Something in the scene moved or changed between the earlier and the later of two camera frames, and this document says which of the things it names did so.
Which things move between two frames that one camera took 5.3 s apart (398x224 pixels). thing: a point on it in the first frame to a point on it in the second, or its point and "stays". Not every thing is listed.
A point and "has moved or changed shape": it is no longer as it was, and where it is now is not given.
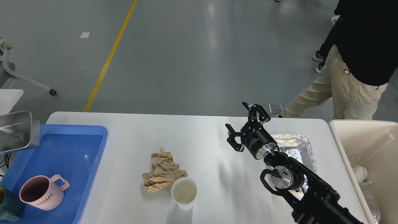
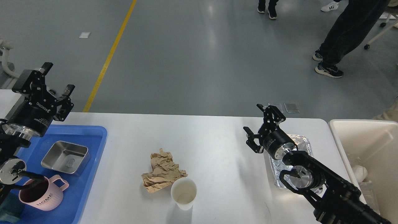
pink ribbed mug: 40,191 stays
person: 360,56 to 391,113
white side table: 8,98 stays
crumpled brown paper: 164,171 stays
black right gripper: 258,142 to 276,142
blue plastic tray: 73,151 stays
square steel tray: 18,131 has moved or changed shape
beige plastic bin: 374,144 stays
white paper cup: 184,190 stays
